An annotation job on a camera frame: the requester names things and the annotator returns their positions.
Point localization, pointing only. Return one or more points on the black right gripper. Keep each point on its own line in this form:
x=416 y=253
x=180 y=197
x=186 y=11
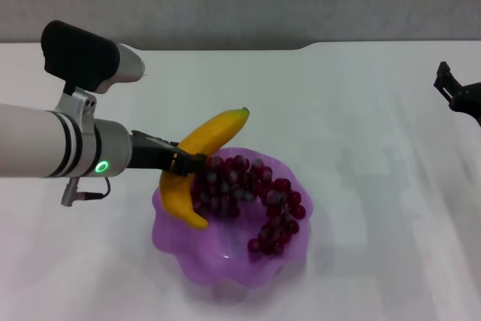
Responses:
x=469 y=101

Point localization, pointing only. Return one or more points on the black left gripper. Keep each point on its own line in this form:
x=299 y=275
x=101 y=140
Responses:
x=150 y=153

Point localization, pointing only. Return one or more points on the yellow banana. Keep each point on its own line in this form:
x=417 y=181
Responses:
x=210 y=133

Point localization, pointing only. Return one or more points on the dark red grape bunch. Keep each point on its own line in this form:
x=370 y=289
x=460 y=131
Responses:
x=278 y=200

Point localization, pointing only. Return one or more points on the white and silver left arm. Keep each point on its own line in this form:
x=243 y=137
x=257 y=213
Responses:
x=37 y=140

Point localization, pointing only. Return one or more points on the purple wavy-rimmed plastic bowl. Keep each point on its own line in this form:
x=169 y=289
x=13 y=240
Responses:
x=225 y=268

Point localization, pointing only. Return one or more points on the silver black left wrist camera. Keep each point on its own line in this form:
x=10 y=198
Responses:
x=82 y=56

